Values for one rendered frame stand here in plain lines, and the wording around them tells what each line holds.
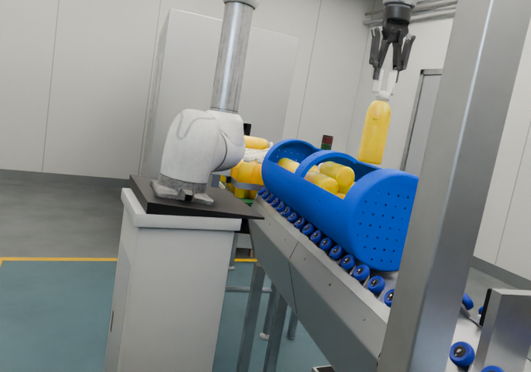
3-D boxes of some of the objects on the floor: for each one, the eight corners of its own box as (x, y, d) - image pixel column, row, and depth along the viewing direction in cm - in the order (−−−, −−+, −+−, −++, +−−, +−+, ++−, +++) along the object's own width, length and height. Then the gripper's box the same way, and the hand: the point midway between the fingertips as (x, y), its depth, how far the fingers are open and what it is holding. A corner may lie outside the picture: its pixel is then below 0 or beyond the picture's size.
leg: (235, 389, 211) (256, 266, 202) (232, 382, 216) (253, 261, 208) (246, 389, 212) (268, 267, 204) (243, 381, 218) (264, 262, 209)
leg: (262, 388, 215) (284, 268, 206) (259, 381, 220) (280, 263, 212) (273, 388, 217) (295, 268, 208) (269, 381, 222) (291, 264, 214)
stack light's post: (288, 339, 267) (321, 162, 252) (286, 336, 271) (318, 161, 256) (294, 339, 268) (327, 163, 253) (292, 336, 272) (325, 162, 257)
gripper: (379, -2, 115) (363, 90, 118) (431, 11, 120) (415, 99, 124) (365, 3, 122) (350, 89, 125) (415, 15, 127) (399, 97, 131)
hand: (384, 82), depth 124 cm, fingers closed on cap, 4 cm apart
